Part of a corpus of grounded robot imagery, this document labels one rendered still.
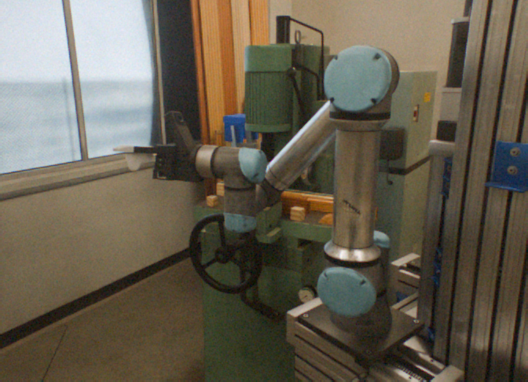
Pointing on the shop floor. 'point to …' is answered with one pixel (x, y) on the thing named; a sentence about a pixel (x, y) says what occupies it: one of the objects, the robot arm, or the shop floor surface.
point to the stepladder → (235, 124)
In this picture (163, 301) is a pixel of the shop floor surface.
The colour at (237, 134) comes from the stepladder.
